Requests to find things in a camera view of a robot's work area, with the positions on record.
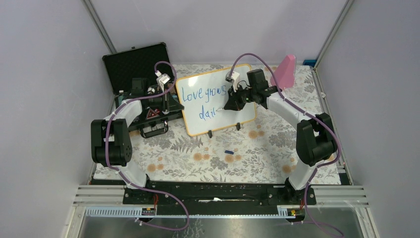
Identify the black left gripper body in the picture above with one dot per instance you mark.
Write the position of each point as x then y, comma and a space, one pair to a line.
163, 101

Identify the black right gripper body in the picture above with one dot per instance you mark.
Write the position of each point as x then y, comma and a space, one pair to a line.
241, 96

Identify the yellow framed whiteboard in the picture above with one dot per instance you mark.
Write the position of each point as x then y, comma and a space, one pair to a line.
201, 95

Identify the blue marker cap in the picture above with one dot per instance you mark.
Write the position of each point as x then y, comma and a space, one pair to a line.
229, 152

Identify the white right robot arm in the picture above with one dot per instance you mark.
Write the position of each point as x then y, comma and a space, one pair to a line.
315, 138

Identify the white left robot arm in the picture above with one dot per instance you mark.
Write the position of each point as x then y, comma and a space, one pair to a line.
111, 145

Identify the red black all-in triangle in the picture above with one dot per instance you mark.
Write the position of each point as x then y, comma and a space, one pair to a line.
151, 114

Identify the black poker chip case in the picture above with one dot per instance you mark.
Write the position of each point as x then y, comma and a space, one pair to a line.
132, 75

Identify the pink wedge eraser block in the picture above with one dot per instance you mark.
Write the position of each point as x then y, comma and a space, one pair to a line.
285, 73

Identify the floral patterned table mat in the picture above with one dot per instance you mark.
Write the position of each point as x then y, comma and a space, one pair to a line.
264, 149

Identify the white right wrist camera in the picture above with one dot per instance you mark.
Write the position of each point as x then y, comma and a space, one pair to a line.
234, 79

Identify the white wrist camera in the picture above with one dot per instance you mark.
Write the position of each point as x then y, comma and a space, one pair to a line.
234, 79
162, 79

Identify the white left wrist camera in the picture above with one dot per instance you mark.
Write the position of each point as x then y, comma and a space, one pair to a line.
162, 79

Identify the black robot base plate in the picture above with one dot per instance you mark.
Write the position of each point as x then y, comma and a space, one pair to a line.
202, 198

